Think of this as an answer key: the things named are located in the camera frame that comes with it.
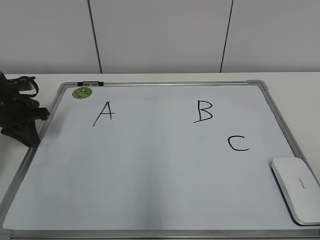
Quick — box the round green magnet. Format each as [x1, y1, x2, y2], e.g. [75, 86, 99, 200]
[72, 87, 93, 99]

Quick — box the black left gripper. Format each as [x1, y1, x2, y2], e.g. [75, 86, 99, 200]
[0, 72, 50, 148]

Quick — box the white board eraser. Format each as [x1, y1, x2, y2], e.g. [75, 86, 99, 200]
[271, 157, 320, 226]

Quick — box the white board with grey frame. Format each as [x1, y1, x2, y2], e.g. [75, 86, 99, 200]
[0, 80, 320, 239]

